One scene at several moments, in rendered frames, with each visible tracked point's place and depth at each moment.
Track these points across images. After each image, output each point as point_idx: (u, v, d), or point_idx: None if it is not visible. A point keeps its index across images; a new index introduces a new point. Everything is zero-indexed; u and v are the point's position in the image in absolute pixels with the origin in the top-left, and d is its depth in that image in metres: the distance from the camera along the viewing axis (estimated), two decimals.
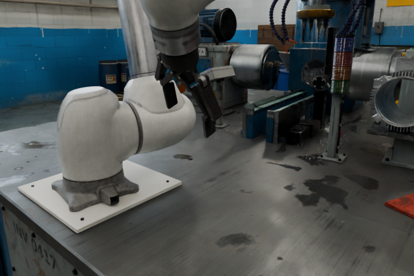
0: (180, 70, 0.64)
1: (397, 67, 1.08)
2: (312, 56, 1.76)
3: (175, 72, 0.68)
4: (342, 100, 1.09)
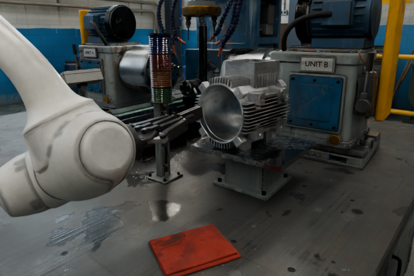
0: None
1: (226, 71, 0.92)
2: None
3: (142, 131, 0.68)
4: (163, 110, 0.93)
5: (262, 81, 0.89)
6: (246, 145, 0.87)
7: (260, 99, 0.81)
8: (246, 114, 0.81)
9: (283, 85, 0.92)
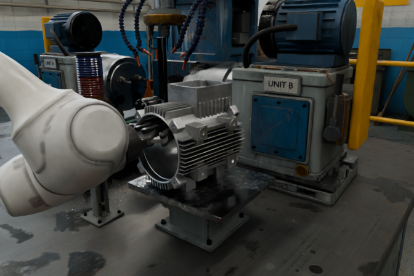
0: None
1: (169, 97, 0.79)
2: (173, 70, 1.47)
3: (142, 131, 0.68)
4: None
5: (208, 109, 0.75)
6: (188, 185, 0.74)
7: (200, 133, 0.68)
8: (183, 151, 0.68)
9: (235, 113, 0.79)
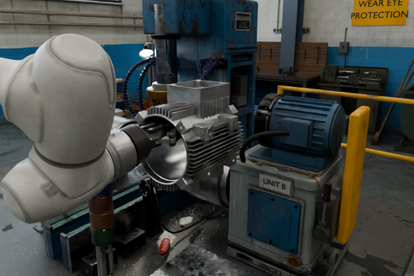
0: None
1: (168, 97, 0.78)
2: None
3: (148, 131, 0.67)
4: (105, 249, 0.87)
5: (210, 109, 0.76)
6: (193, 185, 0.74)
7: (207, 133, 0.68)
8: (191, 152, 0.68)
9: (234, 112, 0.80)
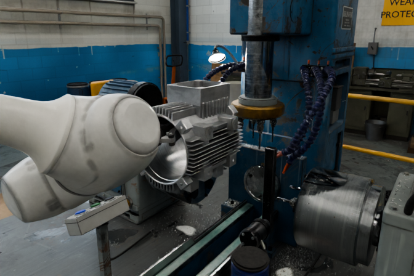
0: None
1: (168, 97, 0.78)
2: (258, 160, 1.23)
3: None
4: None
5: (210, 109, 0.76)
6: (193, 185, 0.74)
7: (207, 133, 0.68)
8: (191, 152, 0.68)
9: (234, 113, 0.80)
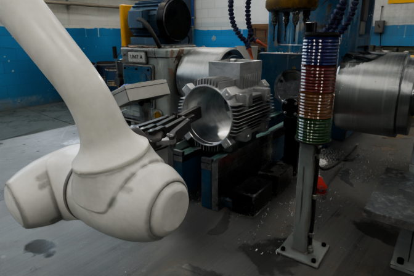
0: None
1: (209, 73, 0.90)
2: (289, 64, 1.26)
3: (148, 133, 0.67)
4: (316, 153, 0.59)
5: (247, 82, 0.88)
6: (234, 146, 0.86)
7: (248, 100, 0.80)
8: (235, 115, 0.80)
9: (266, 85, 0.92)
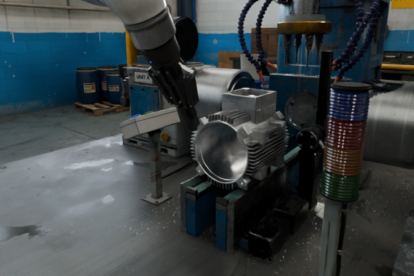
0: None
1: (223, 105, 0.87)
2: (300, 87, 1.23)
3: None
4: (343, 209, 0.56)
5: (262, 116, 0.84)
6: (249, 184, 0.83)
7: (265, 138, 0.77)
8: (251, 154, 0.76)
9: (281, 117, 0.89)
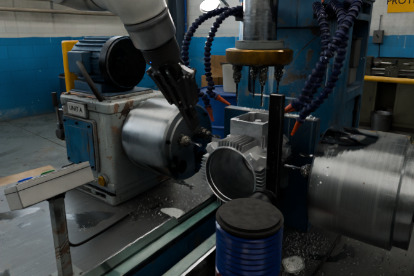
0: None
1: (231, 130, 0.92)
2: None
3: None
4: None
5: None
6: None
7: None
8: (258, 178, 0.82)
9: (286, 141, 0.94)
